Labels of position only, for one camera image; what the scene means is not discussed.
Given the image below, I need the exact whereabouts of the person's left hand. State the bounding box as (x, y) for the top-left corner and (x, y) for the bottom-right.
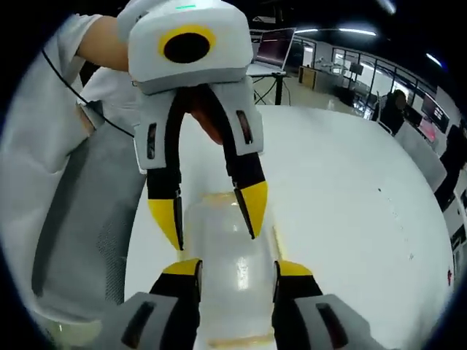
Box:
(191, 90), (225, 146)

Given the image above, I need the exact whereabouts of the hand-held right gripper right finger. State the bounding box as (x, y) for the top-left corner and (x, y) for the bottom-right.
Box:
(271, 259), (386, 350)

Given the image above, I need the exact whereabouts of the clear plastic buckle box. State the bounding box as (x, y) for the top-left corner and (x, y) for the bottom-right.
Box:
(181, 192), (285, 347)

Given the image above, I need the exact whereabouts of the white desk with black legs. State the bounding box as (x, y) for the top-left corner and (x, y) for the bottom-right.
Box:
(246, 69), (290, 106)

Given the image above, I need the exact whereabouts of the white chair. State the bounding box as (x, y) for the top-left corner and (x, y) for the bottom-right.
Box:
(395, 125), (448, 193)

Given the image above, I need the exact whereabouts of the dark computer monitor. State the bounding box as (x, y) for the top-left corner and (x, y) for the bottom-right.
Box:
(420, 95), (451, 134)

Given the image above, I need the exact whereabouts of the pink-lit computer monitor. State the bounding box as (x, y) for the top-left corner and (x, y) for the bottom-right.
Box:
(419, 120), (438, 142)

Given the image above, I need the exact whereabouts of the person's white shirt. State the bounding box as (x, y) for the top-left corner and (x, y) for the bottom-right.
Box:
(0, 14), (147, 324)

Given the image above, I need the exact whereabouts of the thin black cable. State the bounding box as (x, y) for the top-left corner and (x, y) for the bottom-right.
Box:
(41, 49), (136, 139)

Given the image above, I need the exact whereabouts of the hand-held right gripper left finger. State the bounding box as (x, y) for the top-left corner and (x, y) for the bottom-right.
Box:
(115, 257), (204, 350)

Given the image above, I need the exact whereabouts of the open silver laptop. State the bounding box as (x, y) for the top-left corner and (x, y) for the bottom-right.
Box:
(251, 28), (297, 77)

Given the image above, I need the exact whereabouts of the grey mesh chair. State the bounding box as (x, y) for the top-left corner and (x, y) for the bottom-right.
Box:
(31, 122), (147, 309)

